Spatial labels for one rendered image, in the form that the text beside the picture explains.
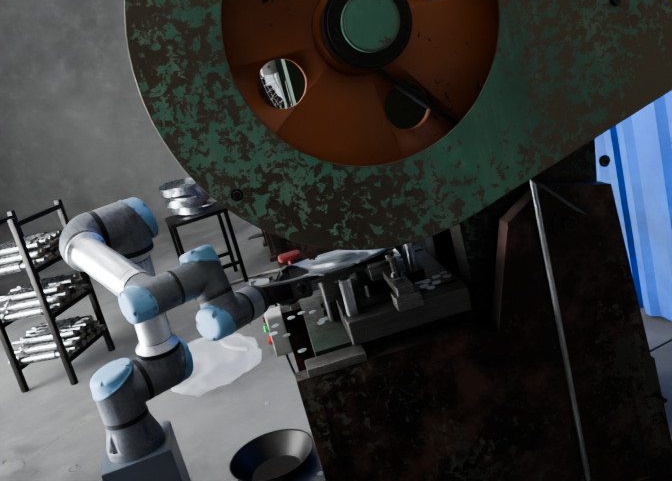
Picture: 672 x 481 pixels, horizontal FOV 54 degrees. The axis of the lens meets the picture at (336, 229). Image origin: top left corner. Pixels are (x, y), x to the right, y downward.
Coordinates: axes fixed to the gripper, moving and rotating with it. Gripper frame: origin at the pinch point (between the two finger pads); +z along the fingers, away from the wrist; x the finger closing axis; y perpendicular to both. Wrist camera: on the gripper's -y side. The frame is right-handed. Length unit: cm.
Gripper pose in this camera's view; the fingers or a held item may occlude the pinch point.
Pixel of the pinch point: (307, 274)
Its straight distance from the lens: 164.0
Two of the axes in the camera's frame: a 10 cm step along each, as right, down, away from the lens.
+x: 2.0, 9.7, 1.6
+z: 4.9, -2.4, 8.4
